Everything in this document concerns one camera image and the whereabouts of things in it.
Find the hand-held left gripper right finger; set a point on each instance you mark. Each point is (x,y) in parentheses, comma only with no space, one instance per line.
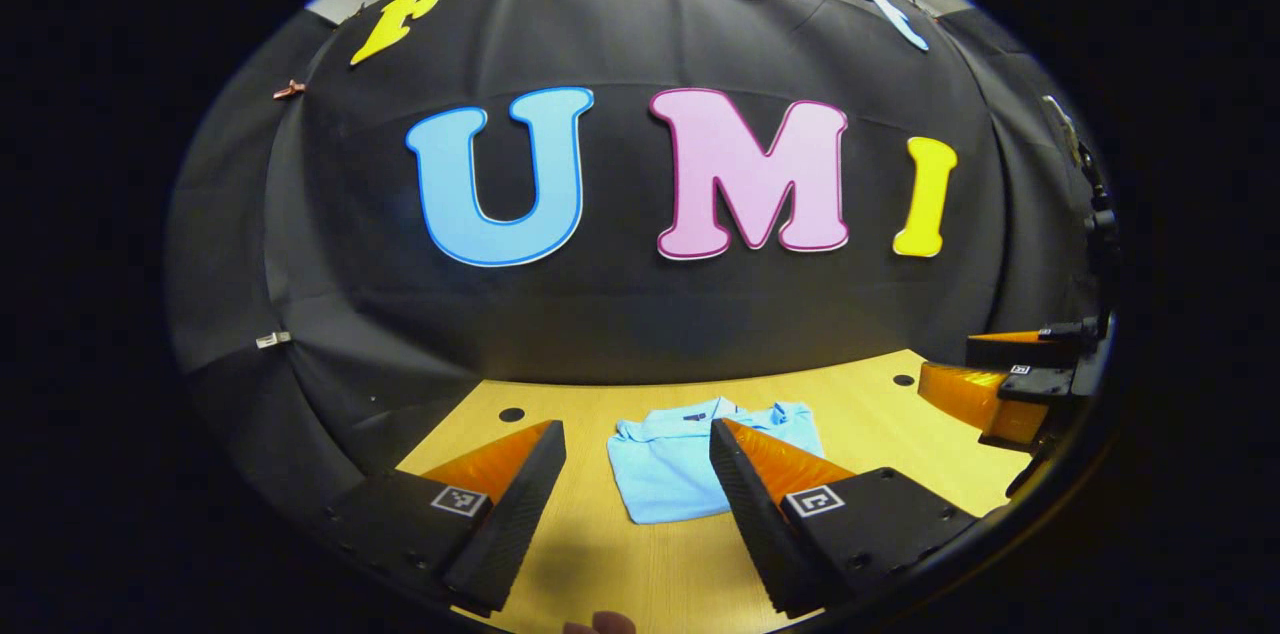
(750,524)

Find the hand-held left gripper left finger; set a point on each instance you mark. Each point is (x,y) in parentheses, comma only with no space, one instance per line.
(520,524)

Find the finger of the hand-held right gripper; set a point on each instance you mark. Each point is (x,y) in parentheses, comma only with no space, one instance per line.
(1020,352)
(965,392)

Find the light blue T-shirt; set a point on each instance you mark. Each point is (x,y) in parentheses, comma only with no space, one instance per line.
(660,464)

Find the black backdrop cloth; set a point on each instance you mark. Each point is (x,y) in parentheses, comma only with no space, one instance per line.
(620,314)

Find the silver cloth clip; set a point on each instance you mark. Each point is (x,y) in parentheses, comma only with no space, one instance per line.
(272,339)

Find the pink cloth clip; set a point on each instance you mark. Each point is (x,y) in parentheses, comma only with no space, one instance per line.
(289,90)

